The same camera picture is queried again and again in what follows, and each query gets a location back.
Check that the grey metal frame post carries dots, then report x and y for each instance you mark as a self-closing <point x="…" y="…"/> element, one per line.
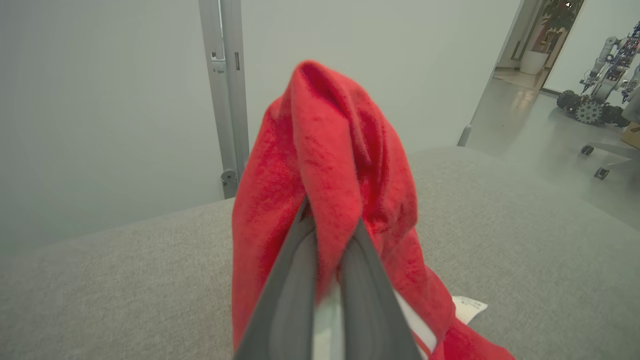
<point x="230" y="100"/>

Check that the green potted plant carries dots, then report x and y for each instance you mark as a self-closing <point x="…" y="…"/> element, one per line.
<point x="562" y="12"/>

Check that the wheeled robot with blue parts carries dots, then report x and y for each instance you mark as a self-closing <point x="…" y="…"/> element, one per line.
<point x="597" y="95"/>

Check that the brown cardboard box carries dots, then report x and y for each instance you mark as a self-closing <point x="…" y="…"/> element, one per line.
<point x="632" y="136"/>

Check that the red jersey with striped trim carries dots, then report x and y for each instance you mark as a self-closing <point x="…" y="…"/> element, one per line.
<point x="325" y="150"/>

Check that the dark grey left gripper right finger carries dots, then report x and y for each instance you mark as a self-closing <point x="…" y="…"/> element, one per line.
<point x="370" y="305"/>

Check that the grey office chair base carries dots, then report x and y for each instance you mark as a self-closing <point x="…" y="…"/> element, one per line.
<point x="612" y="150"/>

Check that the white plant pot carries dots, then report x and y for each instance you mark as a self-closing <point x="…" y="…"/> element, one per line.
<point x="533" y="62"/>

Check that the grey fabric sofa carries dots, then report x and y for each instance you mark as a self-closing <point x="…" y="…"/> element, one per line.
<point x="100" y="300"/>

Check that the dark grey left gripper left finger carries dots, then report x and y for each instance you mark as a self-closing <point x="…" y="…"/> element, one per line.
<point x="287" y="300"/>

